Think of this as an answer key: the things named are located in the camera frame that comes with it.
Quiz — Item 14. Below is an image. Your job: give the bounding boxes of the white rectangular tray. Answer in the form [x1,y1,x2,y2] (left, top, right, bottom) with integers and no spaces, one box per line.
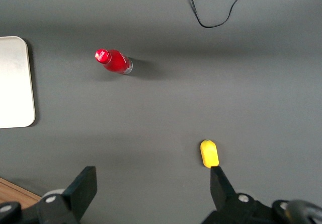
[0,36,36,129]

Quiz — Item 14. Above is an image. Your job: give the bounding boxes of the brown wooden board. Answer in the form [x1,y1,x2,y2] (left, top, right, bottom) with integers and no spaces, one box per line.
[0,177,42,211]

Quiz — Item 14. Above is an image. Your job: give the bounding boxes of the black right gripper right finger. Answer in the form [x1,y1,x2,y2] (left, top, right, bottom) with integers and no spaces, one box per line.
[201,166,275,224]

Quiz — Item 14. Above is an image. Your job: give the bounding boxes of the yellow toy lemon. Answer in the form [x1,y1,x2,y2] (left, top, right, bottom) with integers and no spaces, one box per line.
[200,139,220,169]

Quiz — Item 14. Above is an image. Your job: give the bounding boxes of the red soda bottle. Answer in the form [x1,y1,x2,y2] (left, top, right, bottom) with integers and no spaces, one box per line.
[94,48,133,76]

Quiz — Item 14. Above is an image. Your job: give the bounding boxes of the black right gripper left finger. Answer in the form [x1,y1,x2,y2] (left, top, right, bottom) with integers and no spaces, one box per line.
[36,166,98,224]

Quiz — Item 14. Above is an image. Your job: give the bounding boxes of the black looped cable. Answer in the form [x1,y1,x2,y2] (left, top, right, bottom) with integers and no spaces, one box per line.
[186,0,242,29]

